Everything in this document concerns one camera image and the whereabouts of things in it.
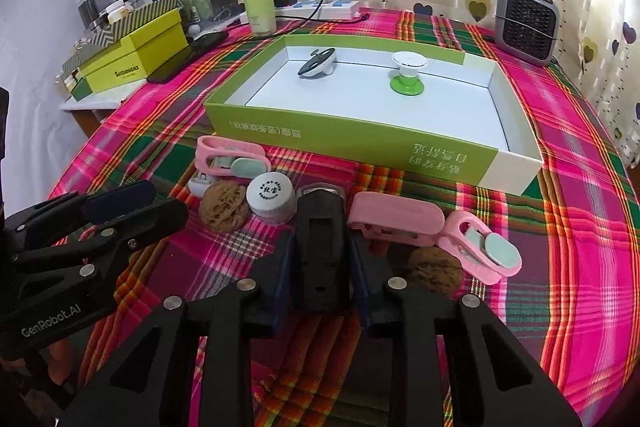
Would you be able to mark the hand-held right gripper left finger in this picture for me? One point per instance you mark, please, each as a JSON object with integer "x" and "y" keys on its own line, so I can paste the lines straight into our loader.
{"x": 282, "y": 277}

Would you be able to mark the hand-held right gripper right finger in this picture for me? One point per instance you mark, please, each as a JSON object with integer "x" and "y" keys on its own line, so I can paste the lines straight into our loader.
{"x": 357, "y": 277}

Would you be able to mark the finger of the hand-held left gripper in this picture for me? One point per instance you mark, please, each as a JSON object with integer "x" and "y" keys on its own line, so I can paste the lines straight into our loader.
{"x": 120, "y": 197}
{"x": 160, "y": 217}

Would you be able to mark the black rectangular device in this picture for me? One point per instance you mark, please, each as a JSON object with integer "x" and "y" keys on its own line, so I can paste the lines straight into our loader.
{"x": 320, "y": 252}

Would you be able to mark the brown walnut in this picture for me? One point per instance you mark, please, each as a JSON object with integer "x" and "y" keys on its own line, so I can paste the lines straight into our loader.
{"x": 222, "y": 209}
{"x": 432, "y": 269}

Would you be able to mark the pink case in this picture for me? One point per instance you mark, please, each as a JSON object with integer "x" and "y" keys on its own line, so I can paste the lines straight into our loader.
{"x": 395, "y": 217}

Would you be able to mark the small white jar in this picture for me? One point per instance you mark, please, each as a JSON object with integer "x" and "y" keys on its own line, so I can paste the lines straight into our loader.
{"x": 270, "y": 202}

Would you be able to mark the pink clip with mint pad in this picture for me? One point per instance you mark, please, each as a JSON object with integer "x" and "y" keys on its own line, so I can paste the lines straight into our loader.
{"x": 220, "y": 152}
{"x": 480, "y": 247}

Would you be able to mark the green and white cardboard box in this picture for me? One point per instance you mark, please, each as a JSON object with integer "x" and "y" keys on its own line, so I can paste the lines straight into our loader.
{"x": 350, "y": 142}

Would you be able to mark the small white clip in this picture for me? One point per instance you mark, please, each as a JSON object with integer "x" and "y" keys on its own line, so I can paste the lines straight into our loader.
{"x": 201, "y": 184}

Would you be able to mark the white side table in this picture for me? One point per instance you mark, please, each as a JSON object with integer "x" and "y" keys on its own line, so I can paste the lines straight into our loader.
{"x": 100, "y": 101}

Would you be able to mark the black phone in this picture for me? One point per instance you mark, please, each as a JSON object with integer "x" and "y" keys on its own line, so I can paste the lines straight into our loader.
{"x": 207, "y": 41}
{"x": 172, "y": 64}

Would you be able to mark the yellow-green shoe box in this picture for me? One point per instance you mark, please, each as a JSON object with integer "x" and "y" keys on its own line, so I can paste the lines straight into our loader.
{"x": 135, "y": 52}

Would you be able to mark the striped grey gift box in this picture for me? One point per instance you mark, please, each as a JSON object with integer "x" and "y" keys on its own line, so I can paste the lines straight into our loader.
{"x": 150, "y": 9}

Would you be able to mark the dark glass jar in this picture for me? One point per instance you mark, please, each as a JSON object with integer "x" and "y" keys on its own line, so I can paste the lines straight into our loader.
{"x": 85, "y": 7}

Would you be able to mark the green and white suction holder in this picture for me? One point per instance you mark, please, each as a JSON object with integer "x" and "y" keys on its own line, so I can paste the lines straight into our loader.
{"x": 407, "y": 74}

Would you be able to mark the black and white round remote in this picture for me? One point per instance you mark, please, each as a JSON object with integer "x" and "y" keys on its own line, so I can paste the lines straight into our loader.
{"x": 320, "y": 62}

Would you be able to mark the pink plaid tablecloth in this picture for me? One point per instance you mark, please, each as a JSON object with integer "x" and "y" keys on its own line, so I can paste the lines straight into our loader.
{"x": 525, "y": 132}

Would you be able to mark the white power strip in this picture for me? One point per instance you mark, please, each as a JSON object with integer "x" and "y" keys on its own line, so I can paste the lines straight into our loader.
{"x": 330, "y": 9}

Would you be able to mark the grey portable heater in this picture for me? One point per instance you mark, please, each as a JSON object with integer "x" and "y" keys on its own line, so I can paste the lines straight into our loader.
{"x": 527, "y": 22}

